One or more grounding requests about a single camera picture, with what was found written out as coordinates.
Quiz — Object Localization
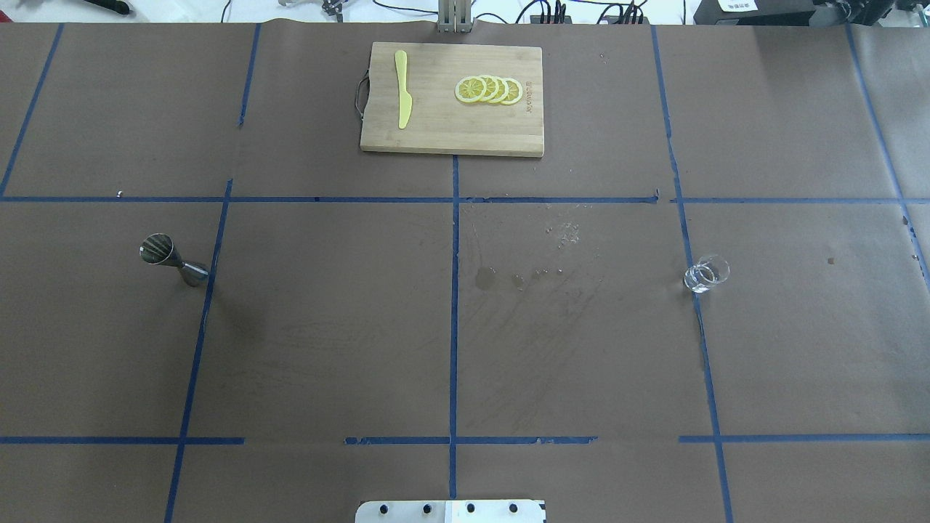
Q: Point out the small clear glass cup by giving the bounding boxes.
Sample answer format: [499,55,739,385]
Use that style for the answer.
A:
[683,254,731,294]

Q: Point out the steel double jigger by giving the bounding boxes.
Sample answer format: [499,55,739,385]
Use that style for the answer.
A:
[139,234,210,287]

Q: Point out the bamboo cutting board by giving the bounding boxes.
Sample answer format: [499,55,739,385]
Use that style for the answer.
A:
[360,41,545,158]

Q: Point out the rear lemon slice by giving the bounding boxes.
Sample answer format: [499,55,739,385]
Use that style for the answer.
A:
[498,78,524,105]

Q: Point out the yellow plastic knife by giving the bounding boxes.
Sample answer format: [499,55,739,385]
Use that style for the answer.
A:
[393,49,413,129]

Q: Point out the aluminium camera post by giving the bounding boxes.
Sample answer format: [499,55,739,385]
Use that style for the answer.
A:
[437,0,474,33]

